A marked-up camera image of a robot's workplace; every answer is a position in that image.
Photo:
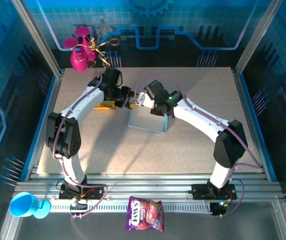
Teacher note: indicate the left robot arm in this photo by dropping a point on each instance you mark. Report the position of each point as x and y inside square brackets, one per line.
[83, 102]

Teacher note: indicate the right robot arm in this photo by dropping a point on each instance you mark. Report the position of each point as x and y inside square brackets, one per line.
[200, 117]

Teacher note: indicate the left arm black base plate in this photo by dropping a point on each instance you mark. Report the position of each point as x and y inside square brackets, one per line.
[97, 192]

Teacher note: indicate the aluminium frame post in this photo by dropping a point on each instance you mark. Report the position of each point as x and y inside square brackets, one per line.
[257, 37]
[39, 37]

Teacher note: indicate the blue plastic goblet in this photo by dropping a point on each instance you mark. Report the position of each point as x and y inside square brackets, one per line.
[23, 205]

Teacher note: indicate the blue paper box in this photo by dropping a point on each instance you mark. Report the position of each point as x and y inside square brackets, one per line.
[145, 120]

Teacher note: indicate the small black controller board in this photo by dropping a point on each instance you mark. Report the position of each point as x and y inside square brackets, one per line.
[79, 206]
[218, 208]

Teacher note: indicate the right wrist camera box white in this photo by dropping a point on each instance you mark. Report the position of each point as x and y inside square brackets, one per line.
[142, 98]

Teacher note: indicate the aluminium table side rail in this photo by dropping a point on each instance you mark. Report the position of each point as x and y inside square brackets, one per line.
[53, 95]
[244, 100]

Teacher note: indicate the pink plastic goblet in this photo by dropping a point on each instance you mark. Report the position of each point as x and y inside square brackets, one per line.
[87, 47]
[79, 62]

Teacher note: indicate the yellow snack packet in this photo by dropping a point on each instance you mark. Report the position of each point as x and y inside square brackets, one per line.
[105, 106]

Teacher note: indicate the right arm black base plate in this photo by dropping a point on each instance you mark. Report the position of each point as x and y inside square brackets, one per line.
[199, 191]

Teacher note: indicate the aluminium frame rail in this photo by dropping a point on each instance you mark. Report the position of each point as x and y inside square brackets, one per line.
[145, 185]

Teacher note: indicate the purple candy bag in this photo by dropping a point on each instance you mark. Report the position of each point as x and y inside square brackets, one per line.
[145, 215]

